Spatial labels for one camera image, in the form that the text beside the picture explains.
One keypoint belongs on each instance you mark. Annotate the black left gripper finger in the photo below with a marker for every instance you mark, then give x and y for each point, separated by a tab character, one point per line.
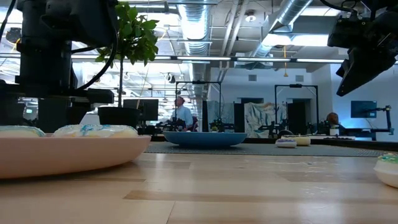
57	116
9	113

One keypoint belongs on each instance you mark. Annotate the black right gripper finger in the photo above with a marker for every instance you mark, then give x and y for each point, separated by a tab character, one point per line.
360	73

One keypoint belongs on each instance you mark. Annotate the large white striped donut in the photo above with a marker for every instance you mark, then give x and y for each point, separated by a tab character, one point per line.
93	132

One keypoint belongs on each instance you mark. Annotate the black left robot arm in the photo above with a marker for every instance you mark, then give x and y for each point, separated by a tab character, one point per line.
37	18

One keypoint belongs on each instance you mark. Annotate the pink plate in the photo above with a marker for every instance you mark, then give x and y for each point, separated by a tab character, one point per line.
62	155

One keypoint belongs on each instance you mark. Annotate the person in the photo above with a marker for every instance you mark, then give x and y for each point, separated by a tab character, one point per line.
333	119
182	115

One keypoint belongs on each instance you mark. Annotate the black computer monitor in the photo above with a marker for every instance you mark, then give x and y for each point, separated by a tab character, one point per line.
146	109

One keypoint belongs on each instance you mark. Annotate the large chocolate iced donut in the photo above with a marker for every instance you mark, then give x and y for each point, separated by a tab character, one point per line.
303	141

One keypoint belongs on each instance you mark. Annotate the green leafy plant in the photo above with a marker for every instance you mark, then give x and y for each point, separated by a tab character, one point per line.
133	34

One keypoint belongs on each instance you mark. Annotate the small green iced donut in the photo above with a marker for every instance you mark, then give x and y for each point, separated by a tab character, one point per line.
388	174

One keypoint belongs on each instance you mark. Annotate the blue plate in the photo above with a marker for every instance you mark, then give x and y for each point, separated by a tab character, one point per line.
205	140

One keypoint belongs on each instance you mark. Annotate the dark wall screen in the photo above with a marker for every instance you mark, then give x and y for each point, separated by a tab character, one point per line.
363	109

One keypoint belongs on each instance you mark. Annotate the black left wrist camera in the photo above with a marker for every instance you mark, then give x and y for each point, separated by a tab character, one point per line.
77	18

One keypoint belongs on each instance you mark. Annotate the black robot station frame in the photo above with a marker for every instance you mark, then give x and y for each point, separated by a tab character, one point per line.
295	85
199	82

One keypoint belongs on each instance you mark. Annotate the black aluminium table frame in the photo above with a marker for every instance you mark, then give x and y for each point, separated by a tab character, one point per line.
357	144

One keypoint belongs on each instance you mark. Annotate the silver air duct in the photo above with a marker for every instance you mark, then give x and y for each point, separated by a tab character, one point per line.
289	15
196	28

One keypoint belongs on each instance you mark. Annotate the blue white wall mural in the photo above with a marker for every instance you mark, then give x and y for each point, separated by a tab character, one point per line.
264	116

